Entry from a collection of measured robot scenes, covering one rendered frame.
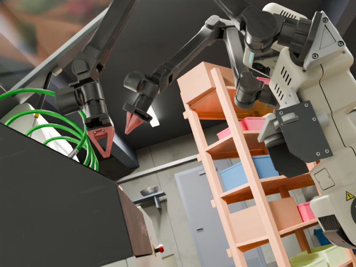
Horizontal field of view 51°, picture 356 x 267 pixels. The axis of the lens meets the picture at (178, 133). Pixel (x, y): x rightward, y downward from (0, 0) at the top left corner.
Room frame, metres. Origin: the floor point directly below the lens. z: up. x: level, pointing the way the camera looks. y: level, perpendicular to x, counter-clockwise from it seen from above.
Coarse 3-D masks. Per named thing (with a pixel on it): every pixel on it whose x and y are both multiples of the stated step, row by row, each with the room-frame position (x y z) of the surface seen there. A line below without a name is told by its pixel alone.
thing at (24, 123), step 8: (24, 104) 1.46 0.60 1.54; (8, 112) 1.46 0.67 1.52; (16, 112) 1.46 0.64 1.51; (0, 120) 1.45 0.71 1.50; (16, 120) 1.46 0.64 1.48; (24, 120) 1.46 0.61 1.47; (32, 120) 1.47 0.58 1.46; (40, 120) 1.56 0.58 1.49; (16, 128) 1.46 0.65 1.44; (24, 128) 1.46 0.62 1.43; (40, 128) 1.47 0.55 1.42; (48, 128) 1.66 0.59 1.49; (32, 136) 1.46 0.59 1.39; (40, 136) 1.47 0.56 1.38; (48, 136) 1.56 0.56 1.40; (48, 144) 1.47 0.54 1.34; (64, 144) 1.92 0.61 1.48; (144, 216) 1.55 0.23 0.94; (152, 232) 1.88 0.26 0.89; (152, 240) 1.68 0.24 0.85; (152, 248) 1.51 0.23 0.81; (160, 256) 2.05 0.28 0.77; (160, 264) 1.82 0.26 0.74
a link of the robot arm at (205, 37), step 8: (216, 16) 1.38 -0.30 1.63; (208, 24) 1.36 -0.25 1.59; (216, 24) 1.38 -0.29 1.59; (200, 32) 1.37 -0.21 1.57; (208, 32) 1.37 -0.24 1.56; (192, 40) 1.35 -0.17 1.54; (200, 40) 1.36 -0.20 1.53; (208, 40) 1.38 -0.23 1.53; (184, 48) 1.33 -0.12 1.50; (192, 48) 1.33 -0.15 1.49; (200, 48) 1.36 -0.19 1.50; (176, 56) 1.31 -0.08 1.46; (184, 56) 1.31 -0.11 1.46; (192, 56) 1.34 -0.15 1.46; (160, 64) 1.27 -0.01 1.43; (168, 64) 1.27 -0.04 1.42; (176, 64) 1.28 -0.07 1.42; (184, 64) 1.32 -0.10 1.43; (168, 72) 1.25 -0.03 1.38; (176, 72) 1.30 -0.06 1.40; (168, 80) 1.31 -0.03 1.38
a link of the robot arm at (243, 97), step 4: (260, 84) 1.28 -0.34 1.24; (260, 88) 1.27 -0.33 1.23; (236, 92) 1.30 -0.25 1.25; (240, 92) 1.27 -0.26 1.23; (256, 92) 1.27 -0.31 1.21; (260, 92) 1.29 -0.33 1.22; (236, 96) 1.31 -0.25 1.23; (240, 96) 1.29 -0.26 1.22; (244, 96) 1.28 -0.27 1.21; (248, 96) 1.27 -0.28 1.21; (252, 96) 1.26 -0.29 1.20; (256, 96) 1.32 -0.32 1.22; (240, 100) 1.30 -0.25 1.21; (244, 100) 1.29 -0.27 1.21; (248, 100) 1.29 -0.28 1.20; (252, 100) 1.30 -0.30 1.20; (256, 100) 1.32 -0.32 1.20; (248, 104) 1.30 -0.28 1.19
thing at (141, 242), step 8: (120, 192) 0.85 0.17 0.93; (128, 200) 1.00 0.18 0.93; (128, 208) 0.94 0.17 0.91; (136, 208) 1.21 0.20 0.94; (128, 216) 0.89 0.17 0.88; (136, 216) 1.13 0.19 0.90; (128, 224) 0.85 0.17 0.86; (136, 224) 1.06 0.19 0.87; (136, 232) 0.99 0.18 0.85; (136, 240) 0.94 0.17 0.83; (144, 240) 1.20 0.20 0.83; (136, 248) 0.89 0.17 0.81; (144, 248) 1.12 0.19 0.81; (136, 256) 1.01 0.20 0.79
